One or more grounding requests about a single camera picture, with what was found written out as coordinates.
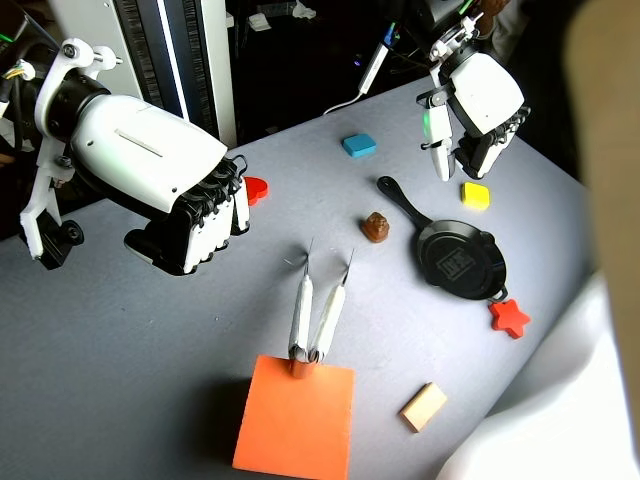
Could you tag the person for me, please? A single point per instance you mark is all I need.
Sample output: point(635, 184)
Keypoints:
point(505, 25)

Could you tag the red star block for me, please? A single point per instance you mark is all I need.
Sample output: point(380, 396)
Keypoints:
point(507, 317)

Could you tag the large orange block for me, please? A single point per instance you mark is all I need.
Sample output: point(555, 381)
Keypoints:
point(295, 425)

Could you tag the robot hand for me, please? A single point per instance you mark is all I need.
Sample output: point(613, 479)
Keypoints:
point(145, 145)
point(485, 90)

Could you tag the white blurred shell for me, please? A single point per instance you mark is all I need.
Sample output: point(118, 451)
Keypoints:
point(560, 400)

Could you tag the black cast-iron skillet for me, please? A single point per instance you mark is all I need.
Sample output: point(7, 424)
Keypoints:
point(460, 262)

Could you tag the red heart block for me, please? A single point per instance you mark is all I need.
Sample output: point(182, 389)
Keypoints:
point(257, 190)

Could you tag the blue block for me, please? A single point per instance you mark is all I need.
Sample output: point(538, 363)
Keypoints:
point(359, 145)

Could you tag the yellow block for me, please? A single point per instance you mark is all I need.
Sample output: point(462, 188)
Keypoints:
point(475, 194)

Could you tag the white and black column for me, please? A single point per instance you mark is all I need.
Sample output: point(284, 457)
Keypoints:
point(100, 25)

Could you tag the brown food piece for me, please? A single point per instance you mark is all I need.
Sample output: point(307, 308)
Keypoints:
point(375, 227)

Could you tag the beige wooden block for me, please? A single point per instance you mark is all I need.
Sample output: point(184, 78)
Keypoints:
point(422, 407)

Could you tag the beige blurred post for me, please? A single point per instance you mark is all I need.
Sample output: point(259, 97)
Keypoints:
point(610, 125)

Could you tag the grey table cloth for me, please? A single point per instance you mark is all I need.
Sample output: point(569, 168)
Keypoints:
point(150, 350)

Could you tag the metal tongs with white tape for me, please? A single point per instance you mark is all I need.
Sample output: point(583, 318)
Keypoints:
point(302, 310)

